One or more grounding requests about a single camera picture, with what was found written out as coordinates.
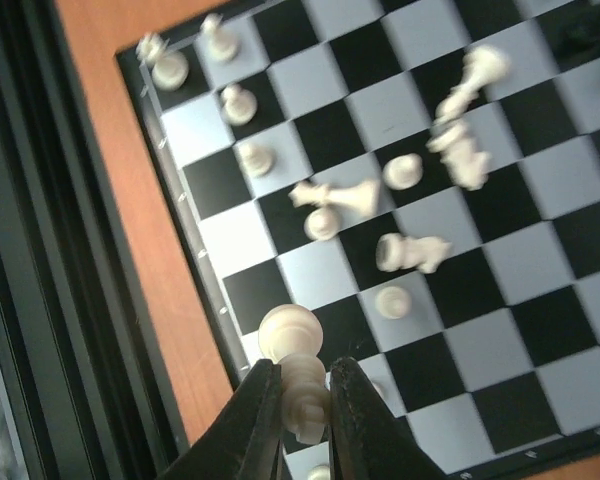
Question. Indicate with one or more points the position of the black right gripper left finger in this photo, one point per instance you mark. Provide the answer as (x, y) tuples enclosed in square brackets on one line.
[(244, 442)]

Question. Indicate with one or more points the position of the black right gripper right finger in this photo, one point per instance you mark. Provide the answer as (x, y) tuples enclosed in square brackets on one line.
[(365, 440)]

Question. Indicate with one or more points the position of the white king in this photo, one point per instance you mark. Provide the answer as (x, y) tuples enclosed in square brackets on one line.
[(291, 336)]

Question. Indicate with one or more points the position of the black white chessboard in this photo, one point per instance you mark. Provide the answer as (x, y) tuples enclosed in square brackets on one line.
[(496, 369)]

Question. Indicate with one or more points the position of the white knight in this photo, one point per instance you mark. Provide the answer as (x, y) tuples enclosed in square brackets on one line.
[(397, 252), (466, 164)]

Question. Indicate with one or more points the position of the white pawn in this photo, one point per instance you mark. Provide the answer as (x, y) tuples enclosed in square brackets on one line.
[(223, 45), (239, 104), (256, 160), (403, 172), (320, 472), (393, 302)]

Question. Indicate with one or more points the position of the white queen lying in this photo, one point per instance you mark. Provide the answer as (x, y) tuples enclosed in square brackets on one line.
[(362, 198)]

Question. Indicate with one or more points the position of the white bishop lying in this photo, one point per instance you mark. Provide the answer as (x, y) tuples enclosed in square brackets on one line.
[(482, 65)]

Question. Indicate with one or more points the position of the black aluminium frame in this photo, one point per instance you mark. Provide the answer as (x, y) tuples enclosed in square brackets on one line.
[(80, 387)]

